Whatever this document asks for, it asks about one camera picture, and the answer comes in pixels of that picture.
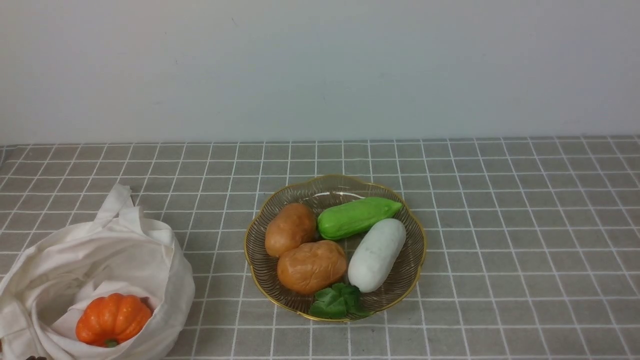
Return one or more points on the brown toy potato lower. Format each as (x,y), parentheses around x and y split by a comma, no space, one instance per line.
(312,267)

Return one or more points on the green toy cucumber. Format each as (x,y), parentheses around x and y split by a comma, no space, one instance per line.
(355,217)

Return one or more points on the white toy radish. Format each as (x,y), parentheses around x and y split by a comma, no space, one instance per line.
(372,261)

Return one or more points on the brown toy potato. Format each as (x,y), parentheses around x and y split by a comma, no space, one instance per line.
(294,225)
(312,267)

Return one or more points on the gold-rimmed glass plate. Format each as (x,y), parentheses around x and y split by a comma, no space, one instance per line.
(319,194)

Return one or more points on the grey checked tablecloth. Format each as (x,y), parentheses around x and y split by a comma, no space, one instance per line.
(532,242)

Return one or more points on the brown toy potato upper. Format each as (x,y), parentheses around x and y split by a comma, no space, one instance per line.
(294,225)

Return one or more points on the white cloth bag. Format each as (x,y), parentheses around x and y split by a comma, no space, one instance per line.
(46,292)

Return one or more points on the green radish leaves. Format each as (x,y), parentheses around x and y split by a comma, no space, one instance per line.
(339,301)

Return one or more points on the orange toy pumpkin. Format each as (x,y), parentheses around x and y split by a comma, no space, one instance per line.
(112,320)

